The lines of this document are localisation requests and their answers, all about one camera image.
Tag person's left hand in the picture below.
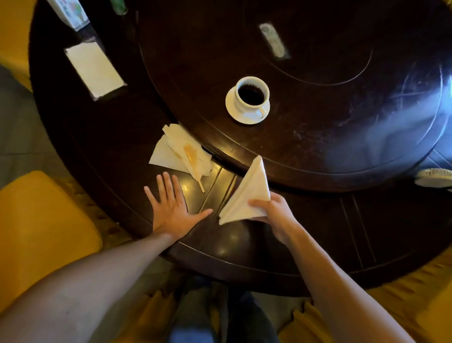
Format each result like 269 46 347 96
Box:
144 172 214 242

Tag person's right hand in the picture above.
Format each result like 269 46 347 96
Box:
248 192 301 246

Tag white triangular napkin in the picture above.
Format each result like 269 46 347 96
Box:
218 155 271 225

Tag person's right forearm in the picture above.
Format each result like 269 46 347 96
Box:
284 226 417 343

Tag person's left forearm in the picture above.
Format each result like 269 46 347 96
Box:
0 231 176 343

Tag crumpled stained white napkin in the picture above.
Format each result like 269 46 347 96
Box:
149 124 213 182

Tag person's legs in dark trousers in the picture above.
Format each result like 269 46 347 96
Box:
166 274 281 343

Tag white saucer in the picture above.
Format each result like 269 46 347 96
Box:
225 86 270 125

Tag white coffee cup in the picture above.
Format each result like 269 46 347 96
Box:
233 76 270 119

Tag yellow chair cover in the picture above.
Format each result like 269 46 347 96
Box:
279 247 452 343
0 0 37 92
0 171 104 313

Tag dark wooden lazy susan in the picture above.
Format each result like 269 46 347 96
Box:
136 0 452 193

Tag white napkin stack in holder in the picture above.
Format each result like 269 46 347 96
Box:
64 37 128 102

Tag white patterned plate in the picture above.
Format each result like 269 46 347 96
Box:
414 168 452 189

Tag printed card stand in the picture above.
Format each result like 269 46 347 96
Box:
47 0 90 32

